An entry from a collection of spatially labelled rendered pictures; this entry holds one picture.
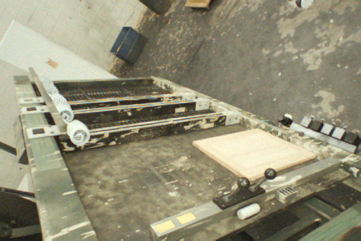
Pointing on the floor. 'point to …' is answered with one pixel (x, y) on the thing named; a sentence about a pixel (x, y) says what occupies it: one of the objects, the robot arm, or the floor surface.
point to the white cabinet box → (46, 56)
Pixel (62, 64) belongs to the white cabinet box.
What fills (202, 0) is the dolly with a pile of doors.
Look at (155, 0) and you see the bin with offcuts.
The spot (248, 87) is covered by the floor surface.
